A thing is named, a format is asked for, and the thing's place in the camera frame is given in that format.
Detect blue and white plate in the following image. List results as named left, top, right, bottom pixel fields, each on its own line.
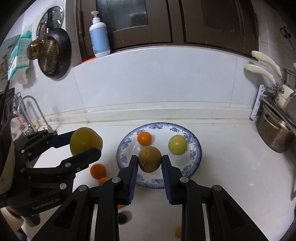
left=116, top=122, right=202, bottom=189

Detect dark brown cabinet door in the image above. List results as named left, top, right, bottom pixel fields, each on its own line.
left=180, top=0, right=259, bottom=61
left=80, top=0, right=176, bottom=58

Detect steel pot lid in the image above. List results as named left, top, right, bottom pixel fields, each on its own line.
left=284, top=91, right=296, bottom=116

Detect teal and white box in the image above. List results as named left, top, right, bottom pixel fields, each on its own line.
left=7, top=30, right=33, bottom=80

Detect dark plum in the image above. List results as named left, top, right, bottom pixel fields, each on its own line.
left=118, top=210, right=133, bottom=225

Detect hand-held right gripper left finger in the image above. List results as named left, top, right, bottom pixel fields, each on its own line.
left=31, top=155, right=139, bottom=241

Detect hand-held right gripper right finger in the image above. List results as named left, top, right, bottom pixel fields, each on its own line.
left=161, top=154, right=270, bottom=241

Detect white plastic rack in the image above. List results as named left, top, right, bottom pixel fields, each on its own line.
left=251, top=85, right=278, bottom=123

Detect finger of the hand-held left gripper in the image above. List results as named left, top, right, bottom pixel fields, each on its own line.
left=13, top=130, right=74, bottom=163
left=20, top=149, right=102, bottom=191

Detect black scissors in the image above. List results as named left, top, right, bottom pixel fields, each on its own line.
left=280, top=26, right=295, bottom=50

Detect round metal steamer plate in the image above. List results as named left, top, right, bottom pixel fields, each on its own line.
left=37, top=6, right=64, bottom=39

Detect metal faucet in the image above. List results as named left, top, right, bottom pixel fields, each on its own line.
left=14, top=95, right=58, bottom=137

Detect brown glossy ladle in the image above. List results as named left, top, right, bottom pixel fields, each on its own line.
left=26, top=39, right=45, bottom=60

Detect steel container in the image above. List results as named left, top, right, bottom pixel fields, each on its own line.
left=281, top=68, right=296, bottom=90

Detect brass perforated strainer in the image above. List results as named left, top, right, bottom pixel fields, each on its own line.
left=37, top=38, right=60, bottom=75

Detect small brown round fruit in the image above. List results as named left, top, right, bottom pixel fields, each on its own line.
left=138, top=146, right=162, bottom=173

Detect large orange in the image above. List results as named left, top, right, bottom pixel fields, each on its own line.
left=90, top=163, right=107, bottom=179

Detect black frying pan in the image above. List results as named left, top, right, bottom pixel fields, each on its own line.
left=37, top=28, right=72, bottom=80

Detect white and blue pump bottle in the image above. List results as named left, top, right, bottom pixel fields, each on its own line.
left=89, top=11, right=111, bottom=58

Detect green apple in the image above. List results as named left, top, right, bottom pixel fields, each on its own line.
left=168, top=135, right=188, bottom=155

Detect steel pot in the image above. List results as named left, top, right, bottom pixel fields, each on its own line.
left=256, top=102, right=295, bottom=153

